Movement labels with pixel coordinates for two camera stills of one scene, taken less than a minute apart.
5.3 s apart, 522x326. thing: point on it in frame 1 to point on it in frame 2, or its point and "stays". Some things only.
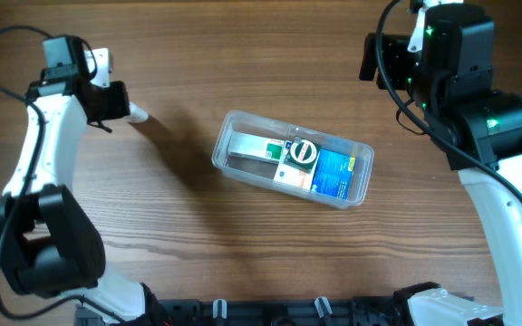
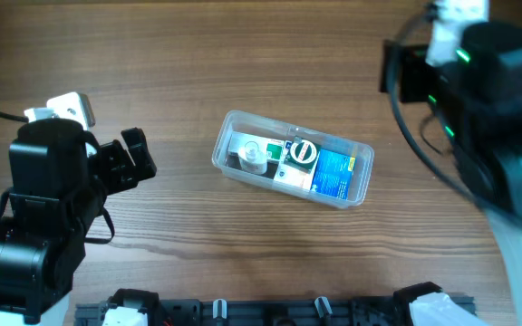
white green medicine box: x=256 y=148 stays
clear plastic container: x=320 y=167 stays
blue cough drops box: x=333 y=174 stays
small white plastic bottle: x=137 y=115 to x=253 y=159
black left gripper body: x=117 y=100 to x=119 y=162
